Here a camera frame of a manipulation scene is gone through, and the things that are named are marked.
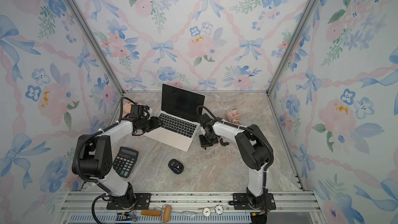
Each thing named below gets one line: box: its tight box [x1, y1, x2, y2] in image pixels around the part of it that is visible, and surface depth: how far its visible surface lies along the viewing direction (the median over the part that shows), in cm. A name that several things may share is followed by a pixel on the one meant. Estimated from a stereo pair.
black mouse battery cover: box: [219, 137, 230, 147], surface depth 95 cm
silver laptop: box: [144, 83, 207, 152], surface depth 100 cm
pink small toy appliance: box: [225, 108, 241, 125], surface depth 103 cm
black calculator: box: [112, 146, 139, 178], surface depth 87 cm
